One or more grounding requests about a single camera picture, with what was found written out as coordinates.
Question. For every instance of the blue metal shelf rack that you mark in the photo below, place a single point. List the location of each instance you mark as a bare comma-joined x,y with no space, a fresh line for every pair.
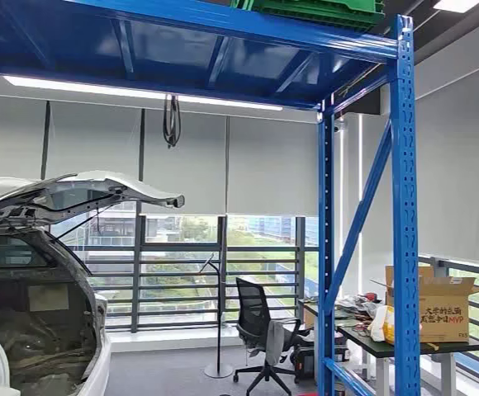
405,218

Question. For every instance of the grey roller blind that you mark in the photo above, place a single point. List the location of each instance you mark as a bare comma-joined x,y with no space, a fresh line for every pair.
4,136
186,164
273,164
94,136
462,164

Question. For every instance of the black mesh office chair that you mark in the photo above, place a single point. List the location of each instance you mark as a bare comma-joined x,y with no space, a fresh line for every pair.
249,306

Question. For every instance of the black floor stand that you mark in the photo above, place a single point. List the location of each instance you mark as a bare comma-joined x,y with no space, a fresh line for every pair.
218,328

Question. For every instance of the black desk white legs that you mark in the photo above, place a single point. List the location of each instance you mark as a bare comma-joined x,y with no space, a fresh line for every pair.
450,348
310,306

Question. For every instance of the grey garment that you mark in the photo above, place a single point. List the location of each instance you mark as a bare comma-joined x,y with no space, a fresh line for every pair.
274,341

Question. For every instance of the white car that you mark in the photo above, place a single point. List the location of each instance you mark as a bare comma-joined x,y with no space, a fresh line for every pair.
111,183

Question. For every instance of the clear plastic wrap pile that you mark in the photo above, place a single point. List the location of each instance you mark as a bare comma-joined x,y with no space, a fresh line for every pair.
355,303

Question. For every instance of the black equipment case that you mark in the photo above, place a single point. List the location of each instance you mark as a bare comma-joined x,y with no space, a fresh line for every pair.
304,363

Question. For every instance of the long white light strip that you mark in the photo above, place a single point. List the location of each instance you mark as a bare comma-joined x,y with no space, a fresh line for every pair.
99,90

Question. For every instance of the green plastic crate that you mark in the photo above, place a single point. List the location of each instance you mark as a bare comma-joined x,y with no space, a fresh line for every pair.
326,13

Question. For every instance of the yellow white plastic bag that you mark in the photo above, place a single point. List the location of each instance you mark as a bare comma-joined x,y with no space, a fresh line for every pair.
381,328

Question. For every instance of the printed cardboard box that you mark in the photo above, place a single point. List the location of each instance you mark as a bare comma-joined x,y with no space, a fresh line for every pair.
442,311

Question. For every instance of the square light panel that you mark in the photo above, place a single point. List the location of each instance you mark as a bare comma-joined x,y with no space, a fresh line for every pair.
456,4

